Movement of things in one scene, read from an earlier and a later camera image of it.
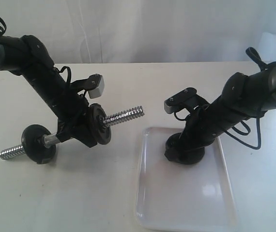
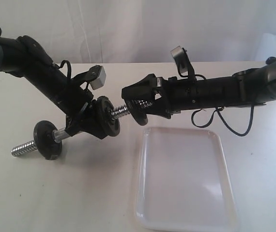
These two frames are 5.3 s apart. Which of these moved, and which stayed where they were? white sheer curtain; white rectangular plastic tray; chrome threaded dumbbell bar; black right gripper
Moved: chrome threaded dumbbell bar; black right gripper
Stayed: white sheer curtain; white rectangular plastic tray
